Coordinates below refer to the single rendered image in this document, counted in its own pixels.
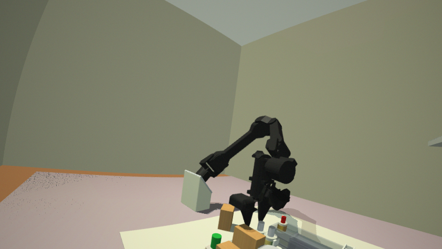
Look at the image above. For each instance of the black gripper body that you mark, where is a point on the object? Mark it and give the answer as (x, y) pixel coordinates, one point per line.
(244, 202)

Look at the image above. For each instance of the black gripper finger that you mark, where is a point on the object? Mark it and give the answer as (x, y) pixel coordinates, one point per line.
(247, 215)
(263, 208)

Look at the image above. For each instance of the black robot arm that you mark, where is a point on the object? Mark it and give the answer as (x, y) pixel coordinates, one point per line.
(278, 166)

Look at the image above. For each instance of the orange rectangular block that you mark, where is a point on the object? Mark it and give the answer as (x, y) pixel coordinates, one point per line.
(226, 245)

